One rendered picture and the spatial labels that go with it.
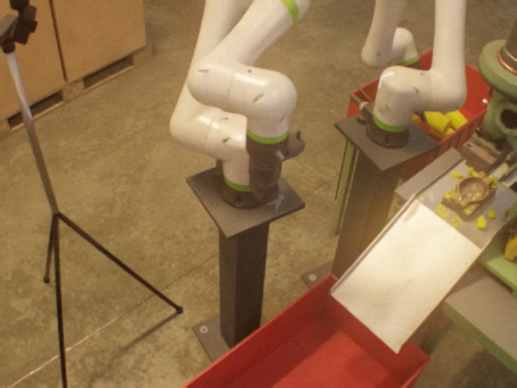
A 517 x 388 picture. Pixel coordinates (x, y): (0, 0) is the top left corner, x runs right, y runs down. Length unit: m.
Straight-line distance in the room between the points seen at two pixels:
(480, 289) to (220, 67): 0.89
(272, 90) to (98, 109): 2.47
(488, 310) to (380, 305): 0.29
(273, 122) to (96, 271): 1.70
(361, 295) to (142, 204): 1.58
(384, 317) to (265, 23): 0.82
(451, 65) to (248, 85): 0.88
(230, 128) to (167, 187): 1.49
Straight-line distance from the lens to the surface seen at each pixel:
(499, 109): 1.47
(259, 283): 2.05
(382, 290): 1.62
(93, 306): 2.62
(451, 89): 1.86
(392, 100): 1.82
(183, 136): 1.60
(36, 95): 3.48
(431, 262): 1.62
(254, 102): 1.15
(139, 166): 3.13
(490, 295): 1.61
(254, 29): 1.34
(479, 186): 1.75
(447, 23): 1.89
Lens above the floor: 2.18
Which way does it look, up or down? 48 degrees down
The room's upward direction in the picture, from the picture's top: 5 degrees clockwise
